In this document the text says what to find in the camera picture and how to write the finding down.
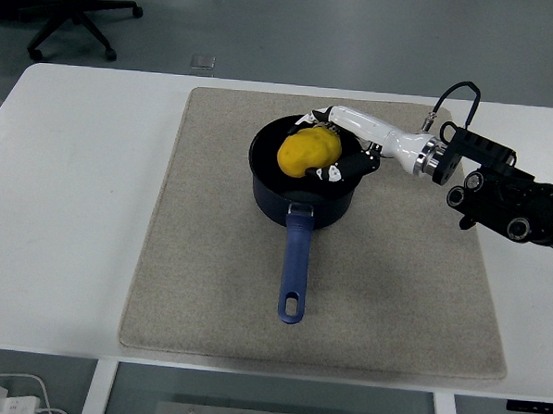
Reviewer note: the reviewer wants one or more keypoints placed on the metal floor outlet cover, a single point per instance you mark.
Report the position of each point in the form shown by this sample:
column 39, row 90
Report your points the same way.
column 203, row 61

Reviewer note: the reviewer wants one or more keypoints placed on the white power strip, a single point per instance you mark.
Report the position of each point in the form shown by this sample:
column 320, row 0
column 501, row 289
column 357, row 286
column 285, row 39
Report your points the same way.
column 2, row 401

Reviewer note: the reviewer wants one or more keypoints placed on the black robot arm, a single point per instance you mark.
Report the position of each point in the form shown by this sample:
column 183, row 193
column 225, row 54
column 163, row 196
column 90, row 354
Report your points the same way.
column 500, row 191

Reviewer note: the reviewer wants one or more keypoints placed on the black office chair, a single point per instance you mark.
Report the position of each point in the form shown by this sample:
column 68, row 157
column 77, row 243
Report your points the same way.
column 69, row 6

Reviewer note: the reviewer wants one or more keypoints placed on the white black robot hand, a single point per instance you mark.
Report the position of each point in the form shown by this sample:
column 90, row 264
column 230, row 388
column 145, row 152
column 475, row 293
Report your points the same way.
column 373, row 126

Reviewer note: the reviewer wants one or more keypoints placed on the black table control panel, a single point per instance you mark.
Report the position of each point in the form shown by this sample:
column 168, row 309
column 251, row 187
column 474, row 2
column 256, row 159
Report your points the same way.
column 530, row 407

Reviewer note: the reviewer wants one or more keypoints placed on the beige fabric mat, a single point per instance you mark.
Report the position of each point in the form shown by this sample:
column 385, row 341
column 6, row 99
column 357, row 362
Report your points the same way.
column 209, row 259

